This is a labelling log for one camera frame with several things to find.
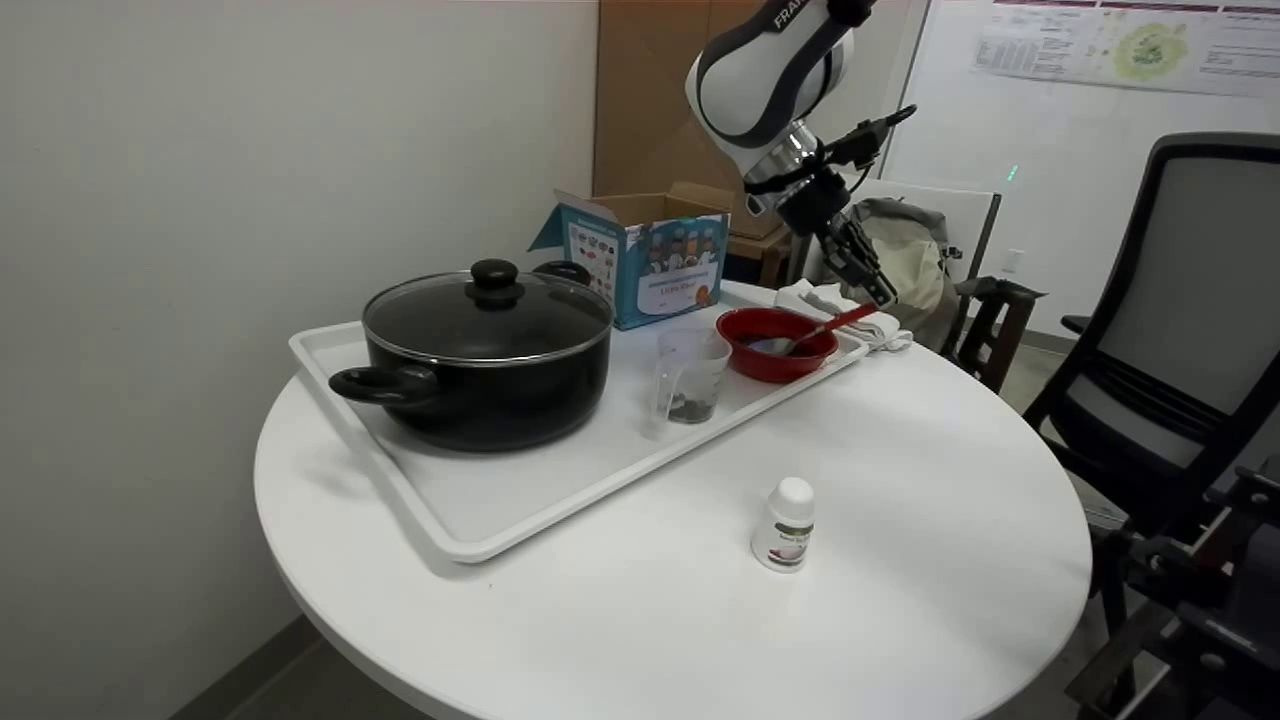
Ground red handled metal spoon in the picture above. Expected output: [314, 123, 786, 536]
[748, 301, 886, 359]

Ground dark wooden low cabinet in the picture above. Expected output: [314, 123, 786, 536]
[725, 226, 804, 292]

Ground large brown cardboard box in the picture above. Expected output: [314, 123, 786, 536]
[593, 0, 834, 245]

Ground glass pot lid black knob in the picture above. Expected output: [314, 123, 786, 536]
[362, 258, 616, 373]

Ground red plastic bowl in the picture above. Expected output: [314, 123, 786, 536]
[711, 305, 846, 387]

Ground black cooking pot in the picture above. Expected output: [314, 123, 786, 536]
[329, 261, 616, 455]

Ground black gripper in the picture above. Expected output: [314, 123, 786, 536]
[766, 133, 900, 310]

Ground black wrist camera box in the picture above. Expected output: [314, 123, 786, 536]
[817, 101, 924, 175]

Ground white plastic tray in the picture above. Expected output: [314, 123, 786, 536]
[284, 280, 872, 567]

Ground small white pill bottle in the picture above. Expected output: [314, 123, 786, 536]
[748, 477, 822, 577]

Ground white towel red stripes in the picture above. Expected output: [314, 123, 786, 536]
[776, 276, 921, 358]

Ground dark wooden stool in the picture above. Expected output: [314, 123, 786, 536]
[942, 271, 1047, 395]

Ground wall poster with diagram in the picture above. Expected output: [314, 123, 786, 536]
[972, 0, 1280, 101]

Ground black mesh office chair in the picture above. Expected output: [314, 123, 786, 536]
[1022, 128, 1280, 536]

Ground beige grey backpack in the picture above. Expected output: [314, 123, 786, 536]
[853, 198, 969, 326]

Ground clear plastic measuring cup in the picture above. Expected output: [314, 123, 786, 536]
[647, 326, 736, 434]

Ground blue printed cardboard box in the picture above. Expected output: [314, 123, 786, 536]
[529, 180, 739, 337]

